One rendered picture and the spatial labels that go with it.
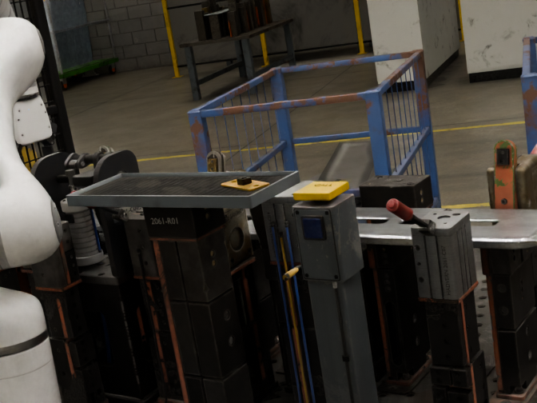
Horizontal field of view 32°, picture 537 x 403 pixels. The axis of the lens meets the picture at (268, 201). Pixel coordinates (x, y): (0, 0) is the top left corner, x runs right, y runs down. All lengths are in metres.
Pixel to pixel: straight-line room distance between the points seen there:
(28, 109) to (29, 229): 0.78
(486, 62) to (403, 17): 0.93
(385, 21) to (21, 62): 8.16
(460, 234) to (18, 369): 0.70
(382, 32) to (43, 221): 8.41
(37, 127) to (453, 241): 1.09
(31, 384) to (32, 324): 0.09
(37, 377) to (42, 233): 0.23
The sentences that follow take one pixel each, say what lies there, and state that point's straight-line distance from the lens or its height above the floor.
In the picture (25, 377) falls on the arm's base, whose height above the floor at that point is 0.93.
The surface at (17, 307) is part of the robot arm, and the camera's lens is 1.47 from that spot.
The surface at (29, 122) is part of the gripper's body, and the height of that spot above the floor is 1.22.
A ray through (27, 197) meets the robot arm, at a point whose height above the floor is 1.20.
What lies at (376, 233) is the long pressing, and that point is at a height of 1.00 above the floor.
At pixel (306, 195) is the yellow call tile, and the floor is 1.16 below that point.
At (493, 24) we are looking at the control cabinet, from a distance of 9.59.
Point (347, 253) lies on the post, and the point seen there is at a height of 1.06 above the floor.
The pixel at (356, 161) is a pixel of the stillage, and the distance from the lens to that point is 4.47.
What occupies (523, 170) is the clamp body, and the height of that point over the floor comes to 1.05.
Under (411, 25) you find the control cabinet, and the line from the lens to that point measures 9.63.
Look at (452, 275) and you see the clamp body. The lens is 1.44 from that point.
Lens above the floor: 1.48
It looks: 14 degrees down
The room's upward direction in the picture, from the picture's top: 9 degrees counter-clockwise
